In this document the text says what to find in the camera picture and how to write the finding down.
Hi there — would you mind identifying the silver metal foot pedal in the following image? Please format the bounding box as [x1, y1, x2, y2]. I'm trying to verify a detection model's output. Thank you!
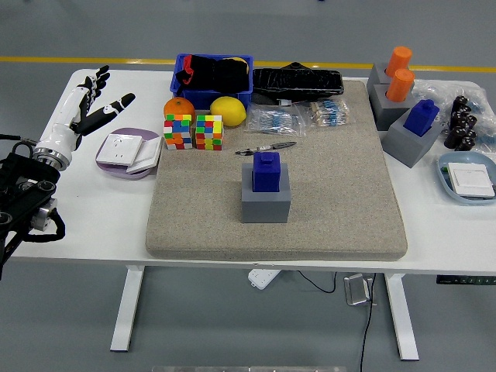
[343, 273, 375, 307]

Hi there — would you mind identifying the yellow lemon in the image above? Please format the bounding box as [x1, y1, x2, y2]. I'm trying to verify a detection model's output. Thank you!
[209, 95, 248, 128]

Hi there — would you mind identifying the grey seal holder block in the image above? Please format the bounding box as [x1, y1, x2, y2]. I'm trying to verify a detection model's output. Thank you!
[239, 161, 291, 224]
[371, 83, 416, 132]
[366, 61, 415, 94]
[381, 108, 443, 169]

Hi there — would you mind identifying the clear bag of blue resistors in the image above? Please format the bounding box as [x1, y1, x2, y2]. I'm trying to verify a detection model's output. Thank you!
[244, 105, 307, 137]

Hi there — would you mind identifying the white power strip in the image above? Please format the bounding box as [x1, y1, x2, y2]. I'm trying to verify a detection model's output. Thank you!
[247, 267, 281, 290]

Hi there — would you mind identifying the black table control panel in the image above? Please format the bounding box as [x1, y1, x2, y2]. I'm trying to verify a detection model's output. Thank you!
[436, 274, 496, 286]

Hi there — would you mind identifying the light blue tray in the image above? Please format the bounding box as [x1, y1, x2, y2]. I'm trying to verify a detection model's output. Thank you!
[436, 150, 496, 206]

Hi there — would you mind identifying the white table leg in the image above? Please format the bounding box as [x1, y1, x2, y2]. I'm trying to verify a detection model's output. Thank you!
[384, 273, 420, 361]
[110, 266, 145, 353]

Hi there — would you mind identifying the orange fruit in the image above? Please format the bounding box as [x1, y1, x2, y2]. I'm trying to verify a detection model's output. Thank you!
[162, 97, 195, 121]

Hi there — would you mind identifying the blue square seal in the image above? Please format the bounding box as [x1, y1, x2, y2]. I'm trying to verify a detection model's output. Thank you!
[252, 151, 281, 194]
[402, 99, 440, 137]

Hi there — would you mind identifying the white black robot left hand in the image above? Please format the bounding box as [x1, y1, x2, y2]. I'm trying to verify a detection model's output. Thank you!
[34, 64, 136, 164]

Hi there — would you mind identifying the black cloth with red trim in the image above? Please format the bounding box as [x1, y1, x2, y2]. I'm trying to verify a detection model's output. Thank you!
[174, 54, 250, 94]

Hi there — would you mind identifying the white wall socket panel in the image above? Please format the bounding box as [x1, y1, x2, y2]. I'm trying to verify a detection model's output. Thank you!
[95, 133, 145, 167]

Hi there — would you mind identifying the blue plastic bin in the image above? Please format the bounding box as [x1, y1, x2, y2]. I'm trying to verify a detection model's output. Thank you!
[169, 53, 254, 111]

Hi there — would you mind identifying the clear bag of mixed resistors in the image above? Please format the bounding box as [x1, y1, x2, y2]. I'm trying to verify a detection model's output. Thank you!
[305, 98, 356, 129]

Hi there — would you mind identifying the purple tray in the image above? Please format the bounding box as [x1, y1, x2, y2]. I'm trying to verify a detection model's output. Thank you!
[95, 127, 163, 181]

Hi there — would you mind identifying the clear plastic bag of parts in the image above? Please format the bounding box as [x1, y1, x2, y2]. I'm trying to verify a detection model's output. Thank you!
[411, 79, 496, 150]

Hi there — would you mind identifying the black power cable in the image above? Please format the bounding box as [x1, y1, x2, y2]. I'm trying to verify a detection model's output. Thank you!
[359, 273, 377, 372]
[296, 270, 338, 294]

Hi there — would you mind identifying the colourful puzzle cube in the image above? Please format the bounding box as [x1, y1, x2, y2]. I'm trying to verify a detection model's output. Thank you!
[195, 114, 224, 151]
[162, 113, 194, 151]

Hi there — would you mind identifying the grey-brown mat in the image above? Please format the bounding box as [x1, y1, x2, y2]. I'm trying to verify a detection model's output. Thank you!
[145, 80, 408, 261]

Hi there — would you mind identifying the white wall switch panel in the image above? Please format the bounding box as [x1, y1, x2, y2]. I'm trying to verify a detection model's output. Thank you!
[446, 162, 496, 198]
[126, 136, 164, 175]

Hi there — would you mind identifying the black silver pocket tool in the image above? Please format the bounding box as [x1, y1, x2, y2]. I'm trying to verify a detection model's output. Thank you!
[234, 141, 298, 157]

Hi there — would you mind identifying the orange cylindrical seal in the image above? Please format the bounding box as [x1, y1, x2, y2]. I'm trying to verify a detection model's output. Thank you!
[385, 68, 415, 102]
[384, 46, 413, 77]

